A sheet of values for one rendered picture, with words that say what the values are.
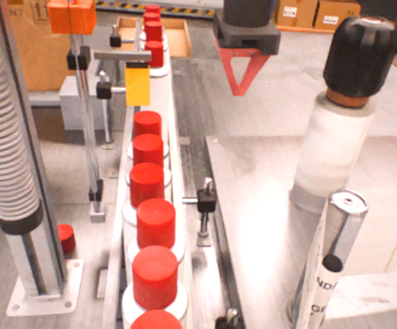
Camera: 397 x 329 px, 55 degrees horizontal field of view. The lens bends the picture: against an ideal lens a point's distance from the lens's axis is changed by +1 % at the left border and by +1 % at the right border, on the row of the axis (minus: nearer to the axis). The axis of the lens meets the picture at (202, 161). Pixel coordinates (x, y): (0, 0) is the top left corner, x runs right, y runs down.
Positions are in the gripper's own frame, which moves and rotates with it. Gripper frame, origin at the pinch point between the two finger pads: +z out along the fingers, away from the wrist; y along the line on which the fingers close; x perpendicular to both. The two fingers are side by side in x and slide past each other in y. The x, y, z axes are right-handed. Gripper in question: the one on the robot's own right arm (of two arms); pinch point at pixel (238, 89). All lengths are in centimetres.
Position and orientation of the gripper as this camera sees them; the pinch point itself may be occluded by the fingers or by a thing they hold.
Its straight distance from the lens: 52.8
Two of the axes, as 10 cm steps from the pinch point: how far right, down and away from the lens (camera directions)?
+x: -10.0, 0.3, -1.0
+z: -0.4, 8.1, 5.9
